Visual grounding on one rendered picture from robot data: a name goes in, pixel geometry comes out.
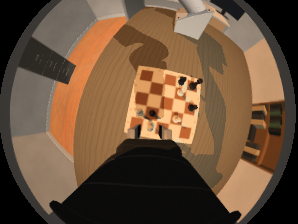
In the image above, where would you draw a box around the chessboard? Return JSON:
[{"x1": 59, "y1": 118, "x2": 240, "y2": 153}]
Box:
[{"x1": 124, "y1": 66, "x2": 201, "y2": 144}]

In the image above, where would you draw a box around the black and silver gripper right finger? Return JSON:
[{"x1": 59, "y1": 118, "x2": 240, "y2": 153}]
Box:
[{"x1": 159, "y1": 125, "x2": 172, "y2": 140}]

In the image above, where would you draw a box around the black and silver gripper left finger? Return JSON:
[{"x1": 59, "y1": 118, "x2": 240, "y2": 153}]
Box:
[{"x1": 127, "y1": 124, "x2": 141, "y2": 139}]

